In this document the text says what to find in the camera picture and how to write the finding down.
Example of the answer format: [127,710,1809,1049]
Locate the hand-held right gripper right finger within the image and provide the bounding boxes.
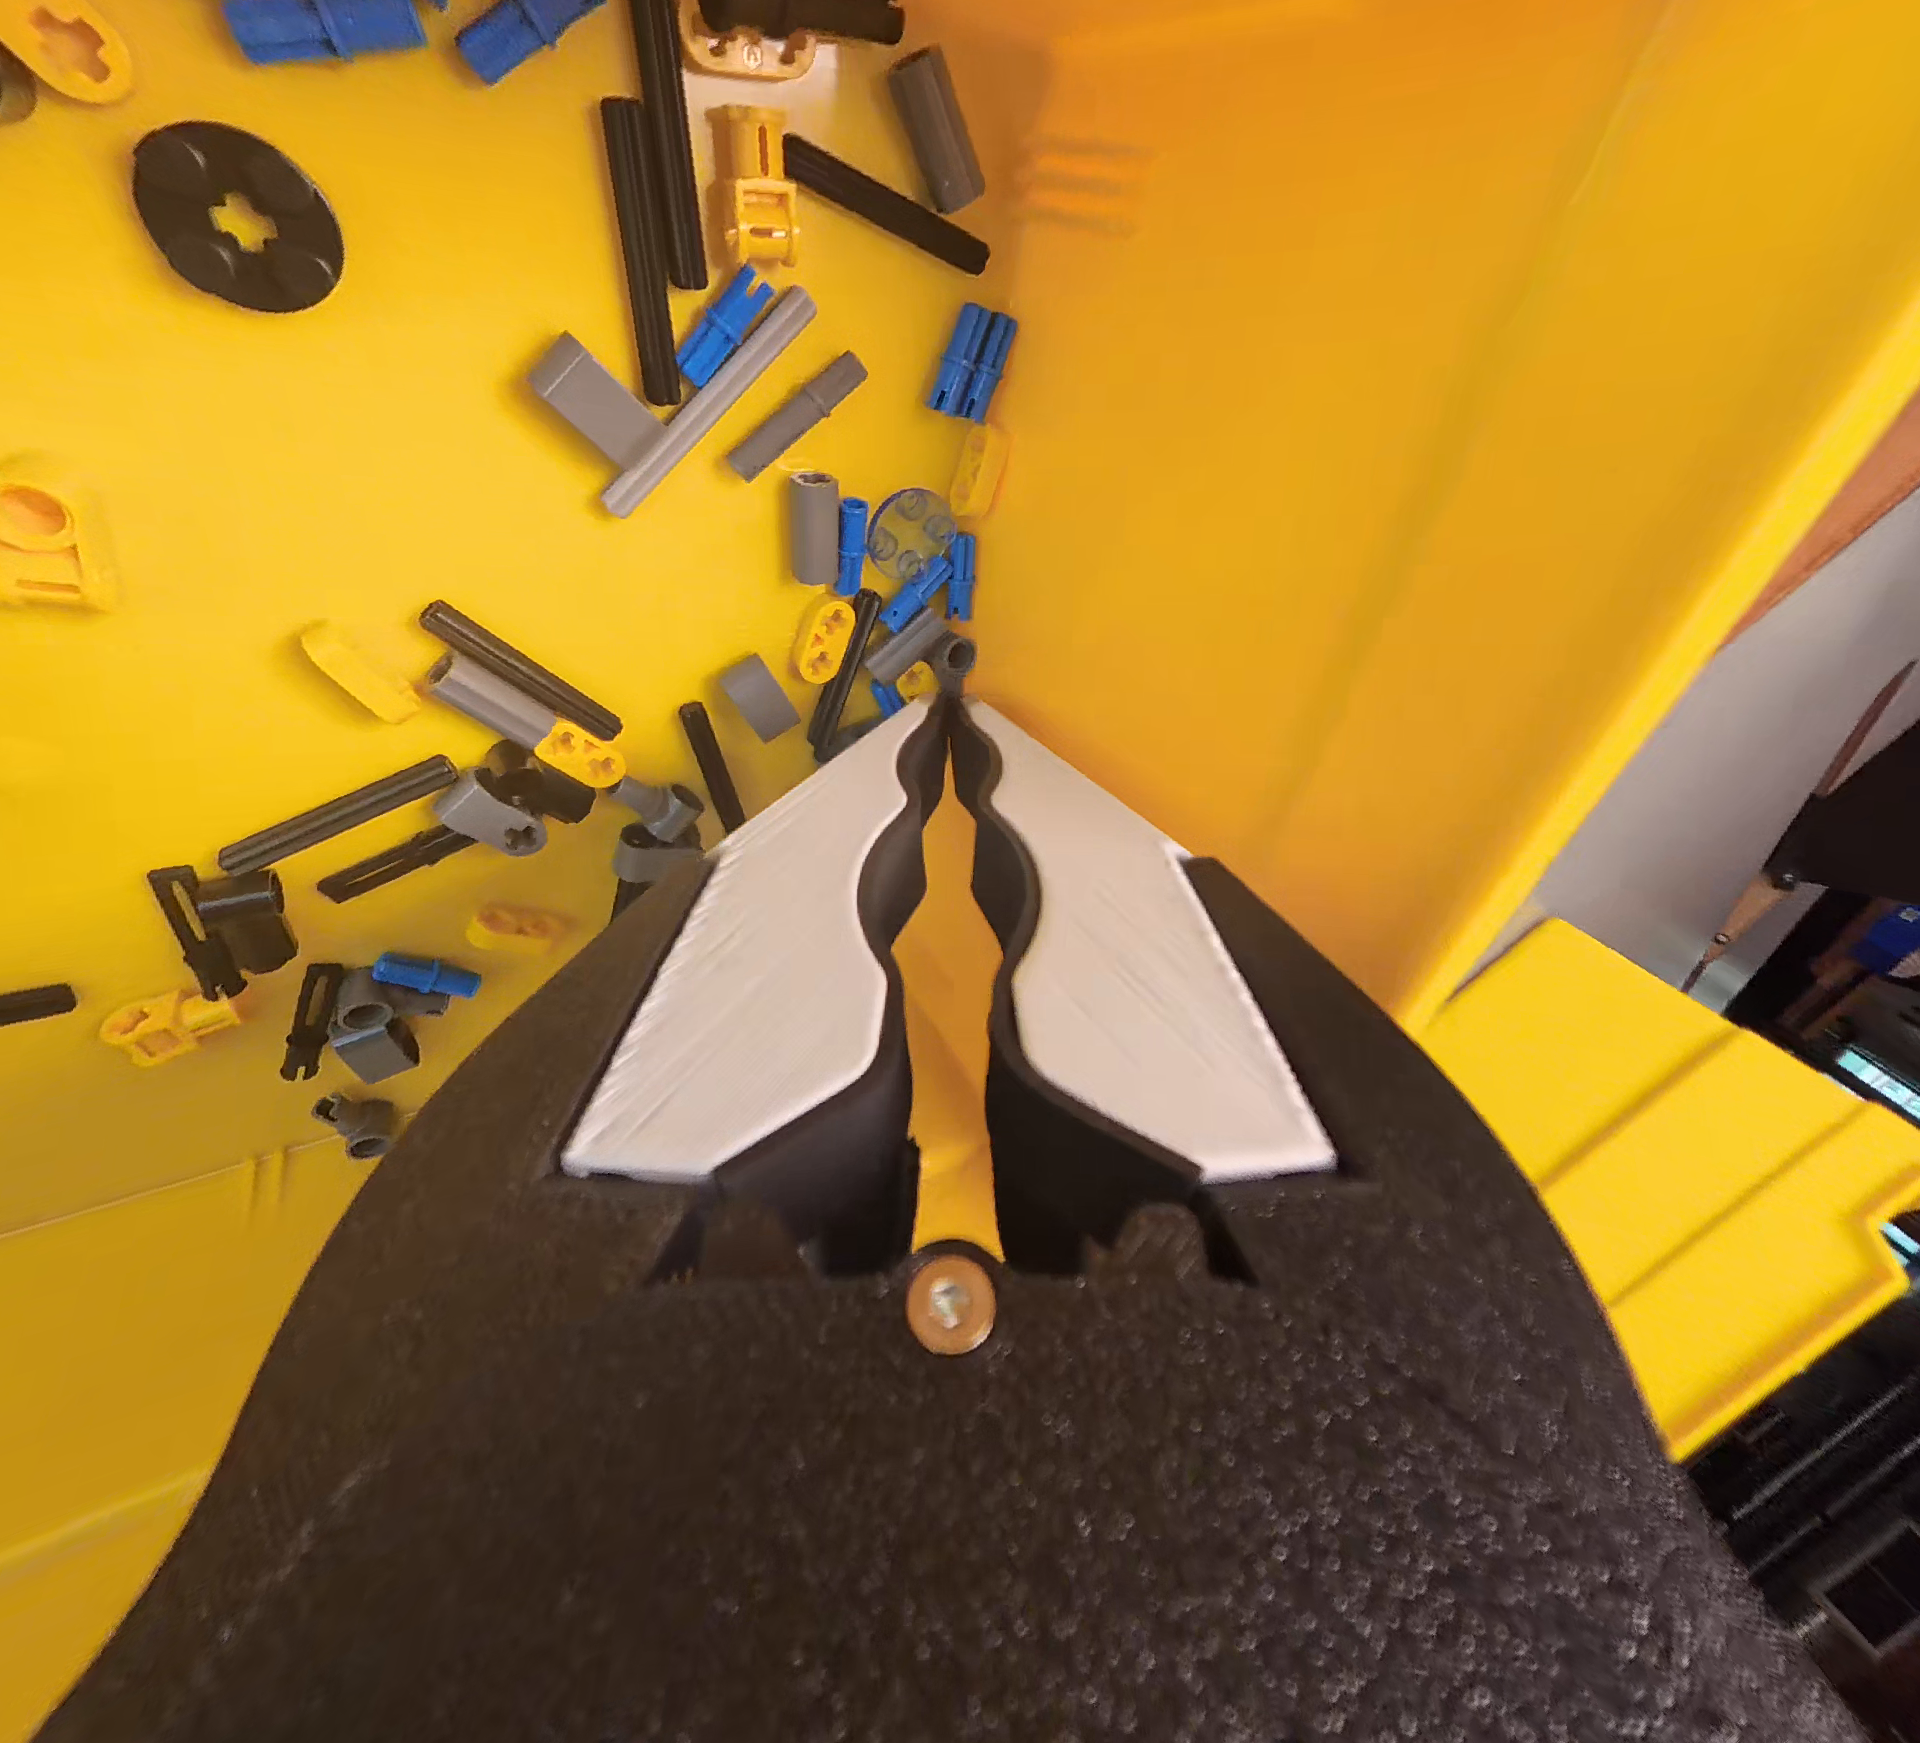
[951,697,1339,1278]

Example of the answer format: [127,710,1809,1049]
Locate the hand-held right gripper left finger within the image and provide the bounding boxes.
[558,697,954,1278]

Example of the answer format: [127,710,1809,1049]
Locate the yellow plastic bin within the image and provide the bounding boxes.
[1417,916,1920,1468]
[0,0,1920,1743]

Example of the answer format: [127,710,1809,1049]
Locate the assorted lego parts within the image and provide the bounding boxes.
[0,0,1023,1167]

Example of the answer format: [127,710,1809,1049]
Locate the grey angled lego beam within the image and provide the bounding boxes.
[529,286,819,519]

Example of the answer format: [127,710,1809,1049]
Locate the black round lego disc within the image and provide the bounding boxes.
[131,119,347,312]

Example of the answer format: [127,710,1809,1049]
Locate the clear blue round plate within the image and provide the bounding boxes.
[868,489,957,575]

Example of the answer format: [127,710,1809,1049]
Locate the dark object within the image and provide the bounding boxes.
[1679,662,1920,1130]

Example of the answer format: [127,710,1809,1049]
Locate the brown wooden board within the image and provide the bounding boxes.
[1732,386,1920,643]

